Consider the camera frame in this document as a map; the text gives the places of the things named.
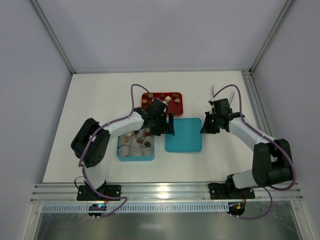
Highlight teal box lid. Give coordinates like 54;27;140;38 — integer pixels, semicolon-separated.
164;118;203;153

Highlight metal tweezers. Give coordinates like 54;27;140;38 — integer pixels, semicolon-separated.
208;84;236;107

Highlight dark round chocolate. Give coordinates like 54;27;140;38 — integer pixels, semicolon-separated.
144;141;151;148

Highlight teal box with paper cups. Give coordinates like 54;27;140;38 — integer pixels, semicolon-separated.
116;128;155;162

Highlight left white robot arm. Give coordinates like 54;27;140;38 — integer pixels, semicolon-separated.
70;99;175;201

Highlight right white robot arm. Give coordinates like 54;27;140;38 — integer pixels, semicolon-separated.
200;98;295;200

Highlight red rectangular tray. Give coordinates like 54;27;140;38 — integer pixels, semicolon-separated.
141;92;184;117

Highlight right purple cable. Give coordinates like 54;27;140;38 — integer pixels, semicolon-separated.
212;84;297;220

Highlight purple cable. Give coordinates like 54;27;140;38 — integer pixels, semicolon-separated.
78;84;153;220
212;84;297;220

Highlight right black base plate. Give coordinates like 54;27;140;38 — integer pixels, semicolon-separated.
208;182;256;200

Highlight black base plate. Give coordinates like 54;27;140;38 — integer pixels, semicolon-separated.
76;183;122;202
208;182;256;200

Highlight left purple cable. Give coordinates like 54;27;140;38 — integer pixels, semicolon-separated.
78;84;153;220

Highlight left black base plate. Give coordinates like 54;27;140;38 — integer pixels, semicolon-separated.
76;183;122;202

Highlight aluminium front rail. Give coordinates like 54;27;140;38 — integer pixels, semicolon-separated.
30;182;304;204

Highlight slotted cable duct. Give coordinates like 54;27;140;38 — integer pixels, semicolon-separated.
41;201;229;215

